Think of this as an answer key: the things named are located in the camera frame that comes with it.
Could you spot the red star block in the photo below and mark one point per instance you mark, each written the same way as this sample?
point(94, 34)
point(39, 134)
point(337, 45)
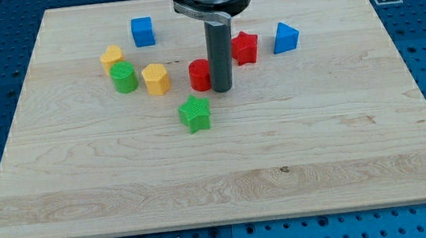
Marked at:
point(244, 48)

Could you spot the green star block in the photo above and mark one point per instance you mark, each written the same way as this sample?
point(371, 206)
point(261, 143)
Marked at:
point(195, 114)

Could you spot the blue triangle block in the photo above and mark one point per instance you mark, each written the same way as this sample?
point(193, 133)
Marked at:
point(286, 38)

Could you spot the red cylinder block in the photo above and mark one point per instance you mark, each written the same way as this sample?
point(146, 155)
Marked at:
point(199, 75)

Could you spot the yellow hexagon block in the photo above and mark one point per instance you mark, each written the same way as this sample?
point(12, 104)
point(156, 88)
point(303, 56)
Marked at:
point(156, 79)

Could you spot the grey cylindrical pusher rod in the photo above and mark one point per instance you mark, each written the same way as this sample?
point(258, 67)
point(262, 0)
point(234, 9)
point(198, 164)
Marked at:
point(218, 44)

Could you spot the wooden board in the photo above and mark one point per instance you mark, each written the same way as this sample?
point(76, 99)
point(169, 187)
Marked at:
point(336, 125)

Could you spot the green cylinder block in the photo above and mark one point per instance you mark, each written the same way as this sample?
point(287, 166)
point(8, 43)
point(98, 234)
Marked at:
point(123, 76)

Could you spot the blue cube block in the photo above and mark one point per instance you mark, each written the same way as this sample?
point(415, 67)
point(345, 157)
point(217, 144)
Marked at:
point(142, 32)

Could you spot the yellow heart block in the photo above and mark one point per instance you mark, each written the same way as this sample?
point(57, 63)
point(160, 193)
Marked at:
point(112, 54)

